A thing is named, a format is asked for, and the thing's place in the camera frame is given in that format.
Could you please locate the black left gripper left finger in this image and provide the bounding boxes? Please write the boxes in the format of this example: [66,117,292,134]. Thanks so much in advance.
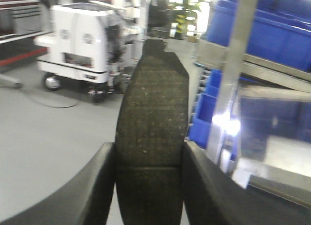
[2,142,115,225]

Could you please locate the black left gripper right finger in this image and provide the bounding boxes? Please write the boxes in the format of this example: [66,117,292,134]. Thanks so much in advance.
[182,141,311,225]

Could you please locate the dark brake pad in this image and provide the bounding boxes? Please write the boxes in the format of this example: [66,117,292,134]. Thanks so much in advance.
[115,39,189,225]

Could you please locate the white mobile machine cart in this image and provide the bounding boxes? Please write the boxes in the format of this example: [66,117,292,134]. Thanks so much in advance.
[35,0,144,102]

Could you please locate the right blue plastic bin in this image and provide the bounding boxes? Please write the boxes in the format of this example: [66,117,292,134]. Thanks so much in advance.
[205,0,311,72]

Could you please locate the stainless steel roller rack frame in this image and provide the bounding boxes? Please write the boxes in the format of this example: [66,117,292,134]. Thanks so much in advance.
[188,0,311,192]

